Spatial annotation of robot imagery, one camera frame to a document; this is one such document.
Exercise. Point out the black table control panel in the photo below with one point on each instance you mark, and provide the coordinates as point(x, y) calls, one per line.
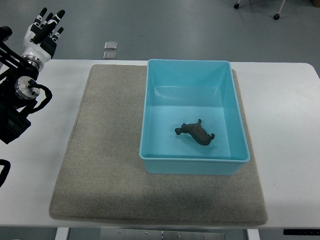
point(301, 232)

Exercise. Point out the upper silver floor outlet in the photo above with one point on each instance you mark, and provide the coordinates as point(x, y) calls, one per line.
point(110, 45)

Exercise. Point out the lower silver floor outlet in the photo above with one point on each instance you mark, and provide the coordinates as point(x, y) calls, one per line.
point(109, 55)

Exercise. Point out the brown hippo toy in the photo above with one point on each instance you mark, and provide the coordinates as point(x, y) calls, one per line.
point(196, 131)

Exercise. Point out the silver floor outlet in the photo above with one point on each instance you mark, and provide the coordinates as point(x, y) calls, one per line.
point(110, 45)
point(109, 55)

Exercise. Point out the right black caster wheel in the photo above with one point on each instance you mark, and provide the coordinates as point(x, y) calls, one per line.
point(276, 16)

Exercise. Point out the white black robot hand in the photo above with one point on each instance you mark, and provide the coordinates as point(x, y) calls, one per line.
point(40, 40)

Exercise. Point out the grey felt mat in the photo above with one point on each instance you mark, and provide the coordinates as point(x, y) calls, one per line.
point(102, 178)

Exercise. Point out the blue plastic box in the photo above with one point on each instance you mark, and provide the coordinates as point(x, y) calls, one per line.
point(183, 91)

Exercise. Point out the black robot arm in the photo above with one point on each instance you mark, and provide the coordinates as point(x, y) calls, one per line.
point(20, 94)

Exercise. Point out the grey metal table frame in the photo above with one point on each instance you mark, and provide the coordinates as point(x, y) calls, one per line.
point(62, 233)

